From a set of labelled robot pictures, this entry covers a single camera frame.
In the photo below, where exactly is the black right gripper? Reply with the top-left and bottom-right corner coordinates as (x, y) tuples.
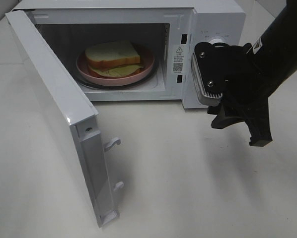
(207, 43), (273, 147)

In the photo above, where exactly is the round white door button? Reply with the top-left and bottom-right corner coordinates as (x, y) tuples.
(196, 96), (205, 105)

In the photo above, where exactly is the pink round plate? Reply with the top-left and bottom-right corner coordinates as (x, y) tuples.
(75, 44), (158, 89)

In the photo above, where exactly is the sandwich with lettuce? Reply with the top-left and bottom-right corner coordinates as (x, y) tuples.
(84, 41), (144, 78)

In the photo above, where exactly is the white microwave door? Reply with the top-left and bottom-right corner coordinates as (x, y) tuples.
(6, 10), (121, 227)

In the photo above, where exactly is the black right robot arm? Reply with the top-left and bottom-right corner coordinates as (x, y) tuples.
(208, 0), (297, 147)

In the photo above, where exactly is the upper white control knob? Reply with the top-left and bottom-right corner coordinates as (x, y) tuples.
(209, 37), (225, 47)

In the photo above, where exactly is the white warning label sticker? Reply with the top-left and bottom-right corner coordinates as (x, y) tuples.
(171, 44), (188, 74)

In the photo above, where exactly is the glass microwave turntable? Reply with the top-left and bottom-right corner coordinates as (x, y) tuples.
(72, 61), (160, 91)

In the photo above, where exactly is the white microwave oven body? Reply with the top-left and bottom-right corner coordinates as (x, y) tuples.
(11, 0), (246, 109)

